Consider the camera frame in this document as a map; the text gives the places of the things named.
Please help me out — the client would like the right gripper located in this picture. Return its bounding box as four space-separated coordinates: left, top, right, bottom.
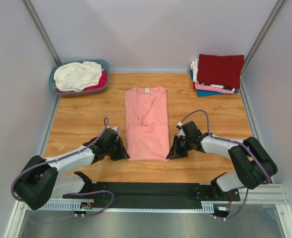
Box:
167 136 192 161

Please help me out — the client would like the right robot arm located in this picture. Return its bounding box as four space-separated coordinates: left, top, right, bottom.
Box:
167 121 278 200

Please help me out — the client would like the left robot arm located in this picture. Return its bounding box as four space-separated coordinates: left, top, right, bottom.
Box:
11 126 129 210

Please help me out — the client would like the blue folded t-shirt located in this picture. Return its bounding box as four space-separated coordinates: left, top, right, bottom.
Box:
189 69 239 97

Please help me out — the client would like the pink printed folded t-shirt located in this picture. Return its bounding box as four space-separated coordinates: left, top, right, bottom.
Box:
193 82 236 94

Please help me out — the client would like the magenta t-shirt in basket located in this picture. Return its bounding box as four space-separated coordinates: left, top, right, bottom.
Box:
55 70 108 93

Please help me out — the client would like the white folded t-shirt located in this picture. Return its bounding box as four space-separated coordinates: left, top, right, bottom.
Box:
190 59 198 83

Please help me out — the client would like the cream white t-shirt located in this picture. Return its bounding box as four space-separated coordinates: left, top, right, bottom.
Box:
54 61 104 92

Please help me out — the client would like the grey laundry basket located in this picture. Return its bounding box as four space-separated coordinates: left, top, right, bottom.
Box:
49 59 110 97

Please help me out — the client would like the dark red folded t-shirt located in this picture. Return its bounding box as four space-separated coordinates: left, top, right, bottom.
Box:
197 54 244 89

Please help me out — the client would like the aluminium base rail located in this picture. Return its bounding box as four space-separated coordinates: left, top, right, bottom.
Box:
39 184 288 214

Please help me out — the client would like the left aluminium frame post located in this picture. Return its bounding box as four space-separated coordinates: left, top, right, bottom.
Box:
22 0 61 65

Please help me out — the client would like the aluminium frame post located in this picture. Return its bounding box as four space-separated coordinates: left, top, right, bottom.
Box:
239 0 288 72
22 0 61 65

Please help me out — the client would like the right aluminium frame post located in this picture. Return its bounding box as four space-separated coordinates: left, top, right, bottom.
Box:
239 0 288 72

